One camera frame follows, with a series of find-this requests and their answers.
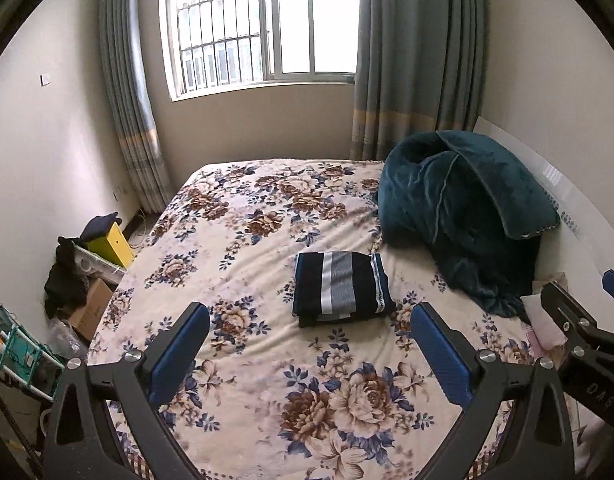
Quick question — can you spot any beige folded cloth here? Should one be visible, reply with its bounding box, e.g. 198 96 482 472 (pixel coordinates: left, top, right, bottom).
519 272 570 323

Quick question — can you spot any wide grey-green curtain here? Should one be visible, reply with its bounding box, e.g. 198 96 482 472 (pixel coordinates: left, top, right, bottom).
348 0 490 161

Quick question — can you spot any black clothes pile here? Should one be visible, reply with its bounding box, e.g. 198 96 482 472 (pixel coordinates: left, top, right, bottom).
43 236 90 318

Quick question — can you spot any narrow grey-green curtain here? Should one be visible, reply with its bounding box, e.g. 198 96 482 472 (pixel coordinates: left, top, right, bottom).
99 0 172 213

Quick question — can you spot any floral bed blanket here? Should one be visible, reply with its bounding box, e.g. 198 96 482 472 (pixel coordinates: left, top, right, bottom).
86 159 545 480

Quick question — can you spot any clear plastic bag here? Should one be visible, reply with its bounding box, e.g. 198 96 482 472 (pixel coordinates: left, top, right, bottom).
49 319 88 361

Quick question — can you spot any black folded garment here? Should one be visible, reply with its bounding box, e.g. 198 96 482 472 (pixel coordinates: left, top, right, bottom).
297 310 388 328

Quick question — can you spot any striped knit sweater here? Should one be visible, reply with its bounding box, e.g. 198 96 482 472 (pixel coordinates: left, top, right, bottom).
293 251 395 322

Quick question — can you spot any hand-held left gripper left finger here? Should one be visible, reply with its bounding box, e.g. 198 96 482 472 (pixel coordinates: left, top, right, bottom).
43 301 211 480

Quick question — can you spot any dark cap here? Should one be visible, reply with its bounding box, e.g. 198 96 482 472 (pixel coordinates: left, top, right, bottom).
79 212 124 243

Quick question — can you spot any yellow box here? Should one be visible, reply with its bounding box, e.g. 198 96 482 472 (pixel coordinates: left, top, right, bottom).
87 221 136 270

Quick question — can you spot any white storage bin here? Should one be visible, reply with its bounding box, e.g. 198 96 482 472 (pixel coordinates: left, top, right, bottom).
72 241 128 281

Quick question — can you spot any teal storage rack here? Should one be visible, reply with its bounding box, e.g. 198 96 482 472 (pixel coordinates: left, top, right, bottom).
0 300 65 403

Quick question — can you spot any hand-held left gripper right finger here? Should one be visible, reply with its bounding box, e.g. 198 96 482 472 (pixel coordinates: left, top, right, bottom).
409 302 575 480

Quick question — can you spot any pink checked sheet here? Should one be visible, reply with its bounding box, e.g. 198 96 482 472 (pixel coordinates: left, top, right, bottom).
527 317 572 361

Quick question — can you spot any barred window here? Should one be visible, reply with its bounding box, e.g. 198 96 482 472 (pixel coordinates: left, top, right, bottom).
159 0 362 103

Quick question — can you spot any cardboard box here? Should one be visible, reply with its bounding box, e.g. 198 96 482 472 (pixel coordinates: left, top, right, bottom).
67 277 115 343

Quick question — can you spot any white headboard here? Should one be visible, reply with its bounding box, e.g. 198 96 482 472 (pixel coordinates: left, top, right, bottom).
474 116 614 311

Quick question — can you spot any teal plush quilt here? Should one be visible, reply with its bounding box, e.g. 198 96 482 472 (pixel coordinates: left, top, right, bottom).
377 130 561 317

